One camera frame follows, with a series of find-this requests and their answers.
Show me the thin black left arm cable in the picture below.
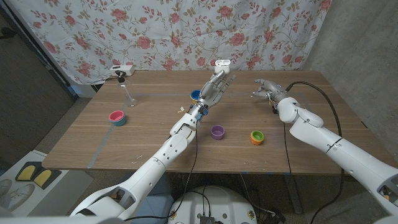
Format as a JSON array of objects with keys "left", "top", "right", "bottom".
[{"left": 124, "top": 123, "right": 200, "bottom": 222}]

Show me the purple plastic cup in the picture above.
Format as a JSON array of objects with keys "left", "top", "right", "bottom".
[{"left": 210, "top": 124, "right": 226, "bottom": 141}]

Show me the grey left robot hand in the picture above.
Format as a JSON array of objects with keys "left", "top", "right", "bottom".
[{"left": 188, "top": 70, "right": 237, "bottom": 121}]

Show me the white floor cable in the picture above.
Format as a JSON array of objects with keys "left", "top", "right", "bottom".
[{"left": 239, "top": 174, "right": 277, "bottom": 216}]

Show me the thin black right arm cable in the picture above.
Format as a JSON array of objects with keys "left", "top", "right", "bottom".
[{"left": 282, "top": 123, "right": 293, "bottom": 178}]

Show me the white airpods case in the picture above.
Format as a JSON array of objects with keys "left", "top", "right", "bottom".
[{"left": 214, "top": 59, "right": 231, "bottom": 75}]

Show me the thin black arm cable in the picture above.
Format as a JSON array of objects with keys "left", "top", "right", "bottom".
[
  {"left": 282, "top": 123, "right": 293, "bottom": 178},
  {"left": 124, "top": 123, "right": 200, "bottom": 222}
]

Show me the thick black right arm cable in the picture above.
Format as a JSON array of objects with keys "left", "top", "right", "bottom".
[{"left": 285, "top": 81, "right": 346, "bottom": 224}]

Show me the floral print backdrop cloth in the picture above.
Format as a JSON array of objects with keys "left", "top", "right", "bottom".
[{"left": 6, "top": 0, "right": 332, "bottom": 85}]

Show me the teal plastic cup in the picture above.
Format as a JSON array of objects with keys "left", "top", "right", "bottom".
[{"left": 110, "top": 115, "right": 127, "bottom": 127}]

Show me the grey table leg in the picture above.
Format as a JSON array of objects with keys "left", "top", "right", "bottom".
[{"left": 282, "top": 174, "right": 304, "bottom": 215}]

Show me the black power adapter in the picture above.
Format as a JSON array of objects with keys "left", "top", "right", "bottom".
[{"left": 264, "top": 211, "right": 287, "bottom": 224}]

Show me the white floor mat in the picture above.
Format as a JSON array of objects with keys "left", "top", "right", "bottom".
[{"left": 0, "top": 149, "right": 94, "bottom": 218}]

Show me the white power strip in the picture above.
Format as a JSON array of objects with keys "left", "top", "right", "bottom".
[{"left": 109, "top": 64, "right": 136, "bottom": 77}]

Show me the black torso cable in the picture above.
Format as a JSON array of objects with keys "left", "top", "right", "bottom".
[{"left": 186, "top": 185, "right": 213, "bottom": 217}]

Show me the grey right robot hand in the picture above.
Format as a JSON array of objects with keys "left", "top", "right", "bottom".
[{"left": 250, "top": 78, "right": 289, "bottom": 108}]

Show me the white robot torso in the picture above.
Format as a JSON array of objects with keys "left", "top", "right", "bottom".
[{"left": 167, "top": 185, "right": 258, "bottom": 224}]

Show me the pink plastic cup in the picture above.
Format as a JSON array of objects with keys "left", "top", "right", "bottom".
[{"left": 108, "top": 110, "right": 125, "bottom": 123}]

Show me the black slipper yellow insole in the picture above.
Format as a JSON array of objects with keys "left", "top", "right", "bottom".
[
  {"left": 15, "top": 161, "right": 40, "bottom": 182},
  {"left": 32, "top": 167, "right": 62, "bottom": 190}
]

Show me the white sneaker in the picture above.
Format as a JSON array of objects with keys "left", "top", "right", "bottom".
[
  {"left": 6, "top": 183, "right": 35, "bottom": 212},
  {"left": 0, "top": 179, "right": 14, "bottom": 197}
]

